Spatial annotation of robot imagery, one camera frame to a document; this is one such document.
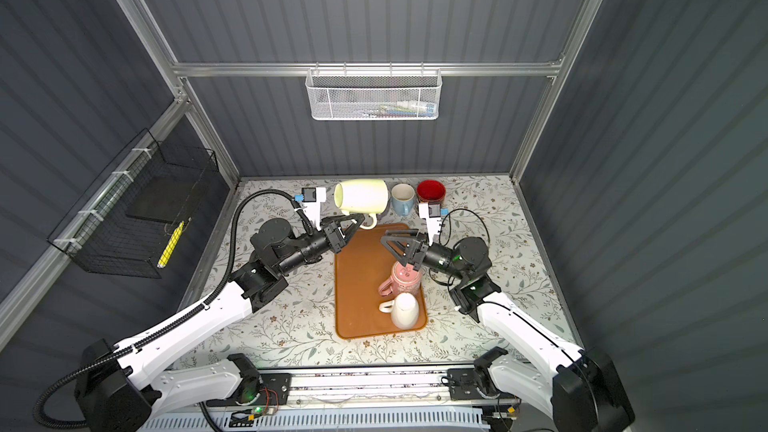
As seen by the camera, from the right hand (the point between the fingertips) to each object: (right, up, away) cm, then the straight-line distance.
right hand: (387, 244), depth 65 cm
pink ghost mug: (+5, -12, +16) cm, 20 cm away
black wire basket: (-63, +4, +6) cm, 64 cm away
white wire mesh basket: (-6, +56, +59) cm, 81 cm away
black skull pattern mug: (+15, +14, +37) cm, 42 cm away
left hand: (-5, +6, 0) cm, 8 cm away
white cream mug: (+4, -19, +12) cm, 23 cm away
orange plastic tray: (-9, -12, +29) cm, 33 cm away
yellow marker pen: (-51, -1, +4) cm, 51 cm away
